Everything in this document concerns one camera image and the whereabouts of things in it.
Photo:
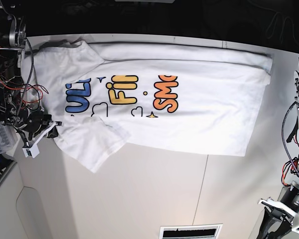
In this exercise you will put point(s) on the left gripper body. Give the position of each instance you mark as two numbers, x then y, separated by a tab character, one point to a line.
288	205

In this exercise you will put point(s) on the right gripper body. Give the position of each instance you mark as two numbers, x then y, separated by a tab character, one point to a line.
36	124

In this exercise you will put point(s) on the white printed t-shirt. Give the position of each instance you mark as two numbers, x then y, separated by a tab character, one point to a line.
173	97

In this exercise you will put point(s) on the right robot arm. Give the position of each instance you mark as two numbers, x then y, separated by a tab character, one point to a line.
20	106

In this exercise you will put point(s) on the clear plastic parts box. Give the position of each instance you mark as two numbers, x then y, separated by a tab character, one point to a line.
8	138

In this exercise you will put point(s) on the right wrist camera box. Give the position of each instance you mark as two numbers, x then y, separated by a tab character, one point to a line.
31	151

